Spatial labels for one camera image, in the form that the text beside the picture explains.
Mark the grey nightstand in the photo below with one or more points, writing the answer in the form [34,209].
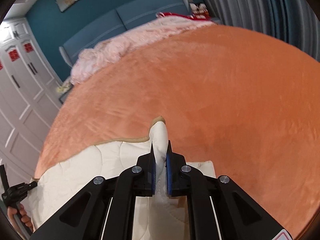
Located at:
[65,93]

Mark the yellowish clutter on nightstand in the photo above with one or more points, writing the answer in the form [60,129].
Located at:
[63,87]

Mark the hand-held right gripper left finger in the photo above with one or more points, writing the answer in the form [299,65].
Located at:
[153,175]

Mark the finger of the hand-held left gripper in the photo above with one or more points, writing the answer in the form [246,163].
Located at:
[31,185]

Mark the person's left hand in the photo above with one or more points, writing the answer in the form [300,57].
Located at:
[23,213]

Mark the red pillow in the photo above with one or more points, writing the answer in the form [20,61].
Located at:
[180,15]

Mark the grey pleated curtain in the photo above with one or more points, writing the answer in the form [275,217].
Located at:
[262,7]

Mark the blue upholstered headboard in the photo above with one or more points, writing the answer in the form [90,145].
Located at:
[105,27]

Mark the pink floral quilt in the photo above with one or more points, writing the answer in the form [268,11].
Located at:
[120,47]

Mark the orange plush blanket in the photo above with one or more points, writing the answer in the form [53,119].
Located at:
[200,92]

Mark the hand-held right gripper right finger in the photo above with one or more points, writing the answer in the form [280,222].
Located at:
[169,177]

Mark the cream quilted jacket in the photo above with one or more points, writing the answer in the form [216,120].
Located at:
[107,165]

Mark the white panelled wardrobe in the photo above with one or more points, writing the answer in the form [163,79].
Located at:
[20,110]

